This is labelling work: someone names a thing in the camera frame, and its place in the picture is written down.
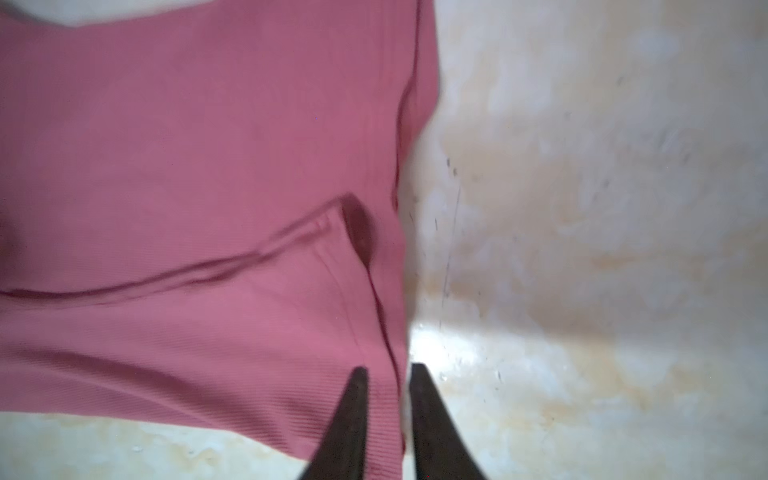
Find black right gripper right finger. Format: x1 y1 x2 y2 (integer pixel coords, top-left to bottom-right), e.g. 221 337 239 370
409 363 486 480

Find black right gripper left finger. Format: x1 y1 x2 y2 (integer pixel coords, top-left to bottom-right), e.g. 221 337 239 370
299 366 369 480

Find maroon tank top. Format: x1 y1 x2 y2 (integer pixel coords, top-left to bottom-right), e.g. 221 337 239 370
1 1 439 479

